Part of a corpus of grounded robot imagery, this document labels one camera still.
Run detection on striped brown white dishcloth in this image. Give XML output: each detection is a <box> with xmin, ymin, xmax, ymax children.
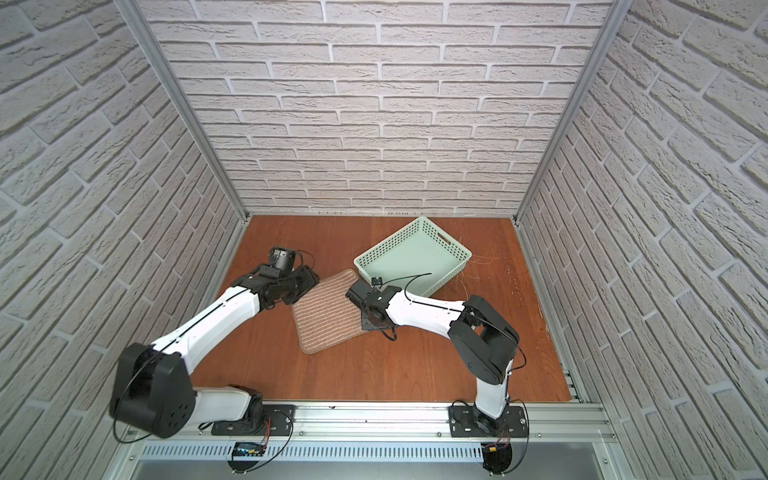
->
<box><xmin>292</xmin><ymin>269</ymin><xmax>365</xmax><ymax>355</ymax></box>

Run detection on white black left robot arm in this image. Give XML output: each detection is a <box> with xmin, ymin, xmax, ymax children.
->
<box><xmin>109</xmin><ymin>264</ymin><xmax>319</xmax><ymax>439</ymax></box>

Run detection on mint green perforated basket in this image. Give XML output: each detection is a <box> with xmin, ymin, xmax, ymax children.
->
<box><xmin>354</xmin><ymin>216</ymin><xmax>472</xmax><ymax>297</ymax></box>

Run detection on aluminium front rail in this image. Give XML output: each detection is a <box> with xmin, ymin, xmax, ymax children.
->
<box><xmin>119</xmin><ymin>400</ymin><xmax>619</xmax><ymax>445</ymax></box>

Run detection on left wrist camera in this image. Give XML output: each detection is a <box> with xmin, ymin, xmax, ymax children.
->
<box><xmin>268</xmin><ymin>246</ymin><xmax>297</xmax><ymax>273</ymax></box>

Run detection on perforated metal vent strip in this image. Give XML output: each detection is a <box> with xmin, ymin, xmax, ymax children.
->
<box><xmin>139</xmin><ymin>441</ymin><xmax>482</xmax><ymax>463</ymax></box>

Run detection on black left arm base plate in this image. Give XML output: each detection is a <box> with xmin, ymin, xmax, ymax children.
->
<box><xmin>211</xmin><ymin>404</ymin><xmax>296</xmax><ymax>437</ymax></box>

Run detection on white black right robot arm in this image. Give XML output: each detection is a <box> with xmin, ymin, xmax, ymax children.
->
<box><xmin>346</xmin><ymin>280</ymin><xmax>520</xmax><ymax>421</ymax></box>

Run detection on aluminium corner post right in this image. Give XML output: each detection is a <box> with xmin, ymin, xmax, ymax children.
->
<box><xmin>513</xmin><ymin>0</ymin><xmax>633</xmax><ymax>226</ymax></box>

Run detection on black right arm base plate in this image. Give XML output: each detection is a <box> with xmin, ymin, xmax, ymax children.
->
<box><xmin>448</xmin><ymin>404</ymin><xmax>529</xmax><ymax>439</ymax></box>

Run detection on controller board with wires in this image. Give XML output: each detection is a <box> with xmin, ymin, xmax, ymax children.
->
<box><xmin>228</xmin><ymin>442</ymin><xmax>267</xmax><ymax>474</ymax></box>
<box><xmin>481</xmin><ymin>443</ymin><xmax>513</xmax><ymax>475</ymax></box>

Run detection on left controller board with wires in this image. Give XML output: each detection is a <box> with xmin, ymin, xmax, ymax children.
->
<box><xmin>228</xmin><ymin>442</ymin><xmax>267</xmax><ymax>474</ymax></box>

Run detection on aluminium corner post left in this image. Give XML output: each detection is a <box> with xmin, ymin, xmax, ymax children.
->
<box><xmin>115</xmin><ymin>0</ymin><xmax>249</xmax><ymax>224</ymax></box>

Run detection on aluminium corner post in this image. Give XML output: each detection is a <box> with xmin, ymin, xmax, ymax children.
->
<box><xmin>115</xmin><ymin>0</ymin><xmax>249</xmax><ymax>224</ymax></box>
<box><xmin>513</xmin><ymin>0</ymin><xmax>633</xmax><ymax>226</ymax></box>

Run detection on right controller board with wires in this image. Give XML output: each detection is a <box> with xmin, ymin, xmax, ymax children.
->
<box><xmin>481</xmin><ymin>443</ymin><xmax>513</xmax><ymax>475</ymax></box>

